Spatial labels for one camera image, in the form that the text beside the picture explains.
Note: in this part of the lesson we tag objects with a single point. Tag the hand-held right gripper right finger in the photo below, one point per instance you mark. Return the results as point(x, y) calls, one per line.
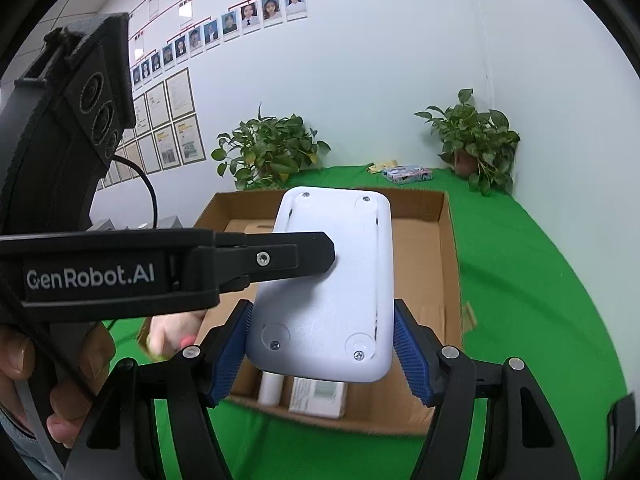
point(412, 355)

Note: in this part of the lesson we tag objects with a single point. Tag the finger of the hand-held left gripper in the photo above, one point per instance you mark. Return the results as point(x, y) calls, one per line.
point(290, 257)

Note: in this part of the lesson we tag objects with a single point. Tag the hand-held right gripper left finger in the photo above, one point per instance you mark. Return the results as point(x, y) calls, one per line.
point(230, 360)

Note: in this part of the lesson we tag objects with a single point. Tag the white tube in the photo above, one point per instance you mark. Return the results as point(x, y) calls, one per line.
point(270, 390)

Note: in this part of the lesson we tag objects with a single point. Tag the white plastic device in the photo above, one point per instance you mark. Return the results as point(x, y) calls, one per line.
point(325, 310)

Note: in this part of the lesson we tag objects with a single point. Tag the large cardboard box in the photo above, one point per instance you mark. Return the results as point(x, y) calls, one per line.
point(425, 285)

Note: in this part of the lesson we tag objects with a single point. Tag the white printed box green label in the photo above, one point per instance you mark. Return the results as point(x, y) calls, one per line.
point(315, 397)

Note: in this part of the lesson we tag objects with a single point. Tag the person's left forearm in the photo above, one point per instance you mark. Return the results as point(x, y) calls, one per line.
point(17, 447)

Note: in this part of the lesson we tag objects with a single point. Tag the person's left hand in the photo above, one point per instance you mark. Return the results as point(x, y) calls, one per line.
point(15, 355)

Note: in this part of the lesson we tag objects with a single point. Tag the pink plush toy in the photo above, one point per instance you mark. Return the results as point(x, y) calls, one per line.
point(170, 332)

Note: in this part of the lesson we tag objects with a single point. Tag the bushy potted green plant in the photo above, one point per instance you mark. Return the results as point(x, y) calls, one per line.
point(270, 150)

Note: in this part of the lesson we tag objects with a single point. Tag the grey box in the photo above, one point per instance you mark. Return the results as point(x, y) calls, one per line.
point(165, 222)

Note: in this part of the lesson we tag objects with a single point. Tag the yellow packet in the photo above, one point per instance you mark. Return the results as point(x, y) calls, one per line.
point(382, 166)

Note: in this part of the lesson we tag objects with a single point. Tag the green table cloth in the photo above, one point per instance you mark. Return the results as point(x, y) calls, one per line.
point(525, 285)

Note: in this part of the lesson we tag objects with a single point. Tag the colourful tissue pack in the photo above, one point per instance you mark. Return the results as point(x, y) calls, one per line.
point(407, 173)

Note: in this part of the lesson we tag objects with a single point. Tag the potted green plant brown pot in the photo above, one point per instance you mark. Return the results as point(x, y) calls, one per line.
point(475, 135)

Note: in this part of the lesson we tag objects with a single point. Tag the group of framed wall certificates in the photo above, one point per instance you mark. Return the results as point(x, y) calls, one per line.
point(180, 95)

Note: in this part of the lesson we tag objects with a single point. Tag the wall chart of portrait photos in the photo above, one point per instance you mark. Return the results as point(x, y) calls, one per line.
point(272, 10)

